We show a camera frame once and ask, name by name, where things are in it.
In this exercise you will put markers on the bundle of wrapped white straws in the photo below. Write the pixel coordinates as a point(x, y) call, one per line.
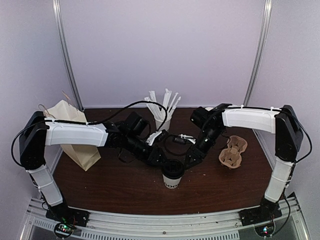
point(166, 107)

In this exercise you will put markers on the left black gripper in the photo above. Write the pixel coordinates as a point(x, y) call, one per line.
point(153, 156)

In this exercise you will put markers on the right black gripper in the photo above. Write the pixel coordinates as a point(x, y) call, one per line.
point(196, 152)

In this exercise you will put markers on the right aluminium frame post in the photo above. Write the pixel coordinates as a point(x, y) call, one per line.
point(264, 30)

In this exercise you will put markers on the brown pulp cup carrier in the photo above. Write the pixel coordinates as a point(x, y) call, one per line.
point(231, 156)

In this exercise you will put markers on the left aluminium frame post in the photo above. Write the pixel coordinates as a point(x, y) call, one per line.
point(66, 56)

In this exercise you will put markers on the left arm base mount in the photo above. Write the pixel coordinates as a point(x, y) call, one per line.
point(69, 225)

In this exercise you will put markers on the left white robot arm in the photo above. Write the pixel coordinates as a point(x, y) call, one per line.
point(41, 132)

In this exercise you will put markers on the white cup holding straws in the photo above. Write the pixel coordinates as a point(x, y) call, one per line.
point(161, 125)

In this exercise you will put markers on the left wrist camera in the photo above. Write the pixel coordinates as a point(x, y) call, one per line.
point(157, 137)

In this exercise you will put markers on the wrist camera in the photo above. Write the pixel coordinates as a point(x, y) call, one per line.
point(184, 139)
point(157, 137)

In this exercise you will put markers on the single black cup lid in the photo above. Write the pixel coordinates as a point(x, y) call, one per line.
point(173, 169)

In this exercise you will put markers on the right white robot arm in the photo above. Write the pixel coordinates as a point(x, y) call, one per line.
point(280, 122)

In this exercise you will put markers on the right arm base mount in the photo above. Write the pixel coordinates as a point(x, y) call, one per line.
point(262, 220)

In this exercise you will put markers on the single white paper cup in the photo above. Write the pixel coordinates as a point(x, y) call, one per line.
point(171, 181)

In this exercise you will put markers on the aluminium frame post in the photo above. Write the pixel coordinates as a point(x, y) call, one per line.
point(264, 30)
point(66, 56)

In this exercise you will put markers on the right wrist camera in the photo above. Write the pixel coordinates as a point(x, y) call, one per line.
point(184, 139)

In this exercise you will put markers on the aluminium front rail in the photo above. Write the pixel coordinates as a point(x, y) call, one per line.
point(206, 226)

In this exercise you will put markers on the brown paper bag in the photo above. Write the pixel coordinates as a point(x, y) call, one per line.
point(83, 155)

